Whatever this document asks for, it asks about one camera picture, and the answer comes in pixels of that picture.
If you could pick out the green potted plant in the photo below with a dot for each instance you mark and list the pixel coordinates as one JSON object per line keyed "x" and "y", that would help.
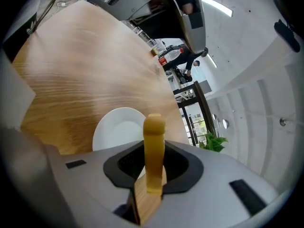
{"x": 213, "y": 142}

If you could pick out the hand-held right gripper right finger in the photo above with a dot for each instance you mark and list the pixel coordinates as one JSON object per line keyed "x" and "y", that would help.
{"x": 213, "y": 172}

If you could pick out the ceiling sprinkler fitting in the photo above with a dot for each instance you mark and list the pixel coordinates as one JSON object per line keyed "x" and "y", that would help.
{"x": 282, "y": 122}

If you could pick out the round pendant lamp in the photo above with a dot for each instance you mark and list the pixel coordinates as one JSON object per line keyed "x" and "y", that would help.
{"x": 225, "y": 124}
{"x": 214, "y": 117}

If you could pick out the white power strip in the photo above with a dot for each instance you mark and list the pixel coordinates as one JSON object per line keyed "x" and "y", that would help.
{"x": 61, "y": 4}

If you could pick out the black railing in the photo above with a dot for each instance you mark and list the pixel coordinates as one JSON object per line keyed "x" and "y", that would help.
{"x": 190, "y": 122}

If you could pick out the person's black clothing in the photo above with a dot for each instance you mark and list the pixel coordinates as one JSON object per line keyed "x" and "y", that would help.
{"x": 19, "y": 39}

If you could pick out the small drinking glass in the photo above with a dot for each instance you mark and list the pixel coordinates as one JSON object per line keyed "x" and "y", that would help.
{"x": 154, "y": 52}

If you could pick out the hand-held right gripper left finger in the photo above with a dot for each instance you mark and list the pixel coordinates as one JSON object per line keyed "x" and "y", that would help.
{"x": 90, "y": 179}

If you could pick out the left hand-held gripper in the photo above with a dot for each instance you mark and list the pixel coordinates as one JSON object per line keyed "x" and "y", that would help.
{"x": 139, "y": 1}

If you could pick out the ceiling light panel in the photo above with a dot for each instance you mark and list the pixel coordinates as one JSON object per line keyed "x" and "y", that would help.
{"x": 211, "y": 60}
{"x": 217, "y": 5}

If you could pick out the clear bottle with red label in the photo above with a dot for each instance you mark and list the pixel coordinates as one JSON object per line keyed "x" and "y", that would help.
{"x": 169, "y": 56}

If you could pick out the white round plate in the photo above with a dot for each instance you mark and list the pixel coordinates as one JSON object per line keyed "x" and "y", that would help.
{"x": 116, "y": 129}

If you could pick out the black head-worn camera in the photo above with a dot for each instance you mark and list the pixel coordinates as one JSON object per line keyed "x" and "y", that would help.
{"x": 287, "y": 34}

